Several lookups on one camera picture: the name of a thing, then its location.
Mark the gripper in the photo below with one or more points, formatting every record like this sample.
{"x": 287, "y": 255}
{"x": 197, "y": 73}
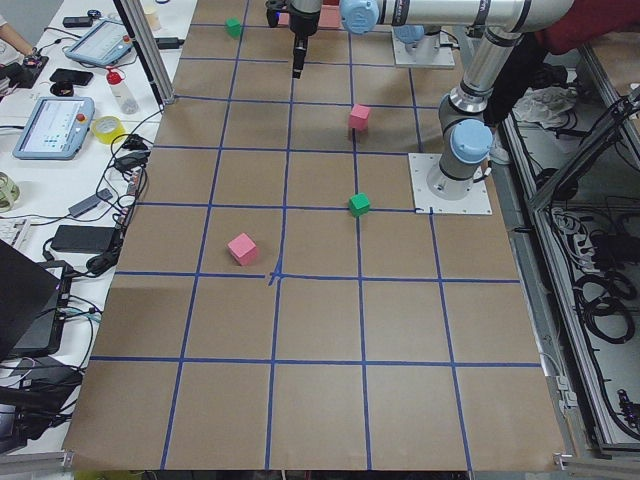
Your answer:
{"x": 304, "y": 21}

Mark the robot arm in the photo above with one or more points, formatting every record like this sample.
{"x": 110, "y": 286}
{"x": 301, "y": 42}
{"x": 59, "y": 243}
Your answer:
{"x": 467, "y": 140}
{"x": 418, "y": 40}

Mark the pink plastic tray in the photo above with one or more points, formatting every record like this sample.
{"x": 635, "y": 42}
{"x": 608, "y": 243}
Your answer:
{"x": 329, "y": 17}

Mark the green cube far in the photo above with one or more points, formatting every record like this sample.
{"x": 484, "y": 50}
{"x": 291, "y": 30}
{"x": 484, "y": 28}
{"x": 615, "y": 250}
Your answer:
{"x": 233, "y": 27}

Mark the pink foam cube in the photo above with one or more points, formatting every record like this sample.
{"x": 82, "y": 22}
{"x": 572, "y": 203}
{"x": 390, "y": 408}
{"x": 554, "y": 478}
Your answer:
{"x": 359, "y": 118}

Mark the green cube near base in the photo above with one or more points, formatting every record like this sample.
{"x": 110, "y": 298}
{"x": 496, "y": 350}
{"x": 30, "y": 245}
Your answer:
{"x": 359, "y": 204}

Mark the white squeeze bottle red cap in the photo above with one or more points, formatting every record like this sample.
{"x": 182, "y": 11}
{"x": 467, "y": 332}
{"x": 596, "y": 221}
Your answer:
{"x": 121, "y": 92}

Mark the teach pendant far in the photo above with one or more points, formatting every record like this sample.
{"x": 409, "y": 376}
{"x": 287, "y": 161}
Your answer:
{"x": 103, "y": 45}

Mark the teach pendant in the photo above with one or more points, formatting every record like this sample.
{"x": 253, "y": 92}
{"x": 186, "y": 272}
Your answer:
{"x": 103, "y": 45}
{"x": 56, "y": 129}

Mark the yellow tape roll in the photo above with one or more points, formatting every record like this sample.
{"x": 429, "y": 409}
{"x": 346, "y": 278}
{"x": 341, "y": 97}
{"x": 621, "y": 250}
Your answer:
{"x": 108, "y": 130}

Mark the pink cube near centre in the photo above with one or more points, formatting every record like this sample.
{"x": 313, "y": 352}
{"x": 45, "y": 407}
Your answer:
{"x": 243, "y": 249}

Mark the black smartphone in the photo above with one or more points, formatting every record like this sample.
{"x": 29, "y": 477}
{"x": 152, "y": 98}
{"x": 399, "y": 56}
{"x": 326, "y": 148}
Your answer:
{"x": 75, "y": 77}

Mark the teach pendant near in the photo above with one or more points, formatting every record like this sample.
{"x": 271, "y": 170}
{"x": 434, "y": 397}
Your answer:
{"x": 56, "y": 129}

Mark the white crumpled cloth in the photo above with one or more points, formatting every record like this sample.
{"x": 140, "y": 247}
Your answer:
{"x": 547, "y": 106}

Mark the black power adapter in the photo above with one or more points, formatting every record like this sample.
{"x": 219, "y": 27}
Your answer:
{"x": 82, "y": 239}

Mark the person in red shirt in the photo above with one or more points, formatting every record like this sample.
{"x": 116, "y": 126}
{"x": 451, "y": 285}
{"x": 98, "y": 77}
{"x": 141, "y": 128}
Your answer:
{"x": 583, "y": 22}

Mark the black laptop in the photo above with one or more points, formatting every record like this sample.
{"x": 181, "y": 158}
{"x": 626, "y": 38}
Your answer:
{"x": 33, "y": 296}

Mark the aluminium frame post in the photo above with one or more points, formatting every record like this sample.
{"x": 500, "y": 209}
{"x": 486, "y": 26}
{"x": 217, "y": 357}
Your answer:
{"x": 132, "y": 16}

